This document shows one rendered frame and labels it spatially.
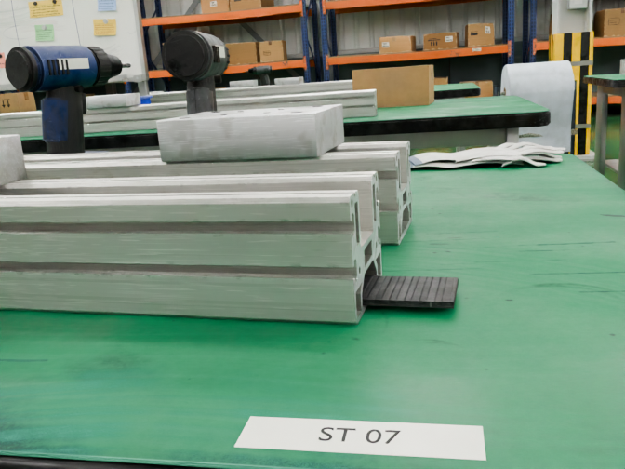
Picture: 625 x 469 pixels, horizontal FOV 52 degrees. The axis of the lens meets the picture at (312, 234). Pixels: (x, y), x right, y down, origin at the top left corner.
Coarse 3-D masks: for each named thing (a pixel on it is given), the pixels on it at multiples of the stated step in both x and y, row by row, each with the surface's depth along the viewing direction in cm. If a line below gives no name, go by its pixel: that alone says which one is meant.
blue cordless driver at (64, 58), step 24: (24, 48) 82; (48, 48) 85; (72, 48) 88; (96, 48) 92; (24, 72) 82; (48, 72) 84; (72, 72) 87; (96, 72) 90; (120, 72) 96; (48, 96) 87; (72, 96) 89; (48, 120) 87; (72, 120) 89; (48, 144) 88; (72, 144) 89
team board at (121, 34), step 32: (0, 0) 355; (32, 0) 351; (64, 0) 348; (96, 0) 344; (128, 0) 341; (0, 32) 360; (32, 32) 356; (64, 32) 352; (96, 32) 348; (128, 32) 345; (0, 64) 364
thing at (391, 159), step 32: (32, 160) 76; (64, 160) 75; (96, 160) 68; (128, 160) 66; (160, 160) 64; (224, 160) 62; (256, 160) 61; (288, 160) 60; (320, 160) 59; (352, 160) 58; (384, 160) 57; (384, 192) 58; (384, 224) 59
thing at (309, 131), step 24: (168, 120) 61; (192, 120) 61; (216, 120) 60; (240, 120) 59; (264, 120) 59; (288, 120) 58; (312, 120) 57; (336, 120) 65; (168, 144) 62; (192, 144) 61; (216, 144) 61; (240, 144) 60; (264, 144) 59; (288, 144) 59; (312, 144) 58; (336, 144) 65
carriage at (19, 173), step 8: (0, 136) 56; (8, 136) 55; (16, 136) 56; (0, 144) 55; (8, 144) 55; (16, 144) 56; (0, 152) 55; (8, 152) 55; (16, 152) 56; (0, 160) 55; (8, 160) 55; (16, 160) 56; (0, 168) 55; (8, 168) 55; (16, 168) 56; (24, 168) 57; (0, 176) 55; (8, 176) 55; (16, 176) 56; (24, 176) 57; (0, 184) 55
